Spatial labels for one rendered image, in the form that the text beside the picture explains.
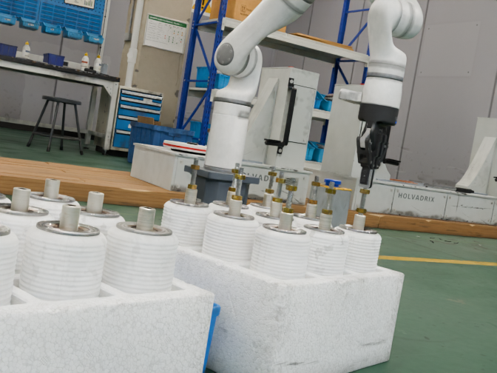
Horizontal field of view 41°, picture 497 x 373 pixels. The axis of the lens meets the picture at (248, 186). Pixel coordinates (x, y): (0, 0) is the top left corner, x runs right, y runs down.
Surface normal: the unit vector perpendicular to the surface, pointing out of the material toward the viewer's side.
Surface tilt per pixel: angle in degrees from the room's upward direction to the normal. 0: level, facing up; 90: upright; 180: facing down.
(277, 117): 90
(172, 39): 90
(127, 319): 90
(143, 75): 90
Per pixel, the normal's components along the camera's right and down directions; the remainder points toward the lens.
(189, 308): 0.73, 0.17
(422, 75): -0.85, -0.10
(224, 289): -0.65, -0.05
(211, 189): -0.27, 0.07
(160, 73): 0.51, 0.15
